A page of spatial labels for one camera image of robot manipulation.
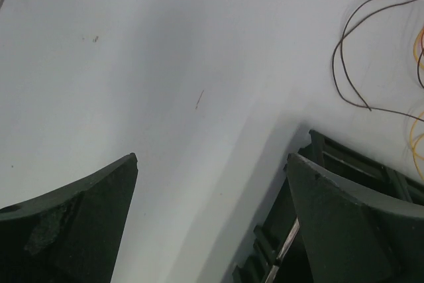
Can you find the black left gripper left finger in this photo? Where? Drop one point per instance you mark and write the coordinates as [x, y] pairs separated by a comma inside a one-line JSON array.
[[71, 234]]

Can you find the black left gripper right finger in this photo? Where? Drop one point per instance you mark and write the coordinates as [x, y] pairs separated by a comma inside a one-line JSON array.
[[352, 233]]

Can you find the black six-compartment bin tray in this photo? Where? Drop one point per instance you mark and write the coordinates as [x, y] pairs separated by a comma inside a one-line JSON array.
[[279, 253]]

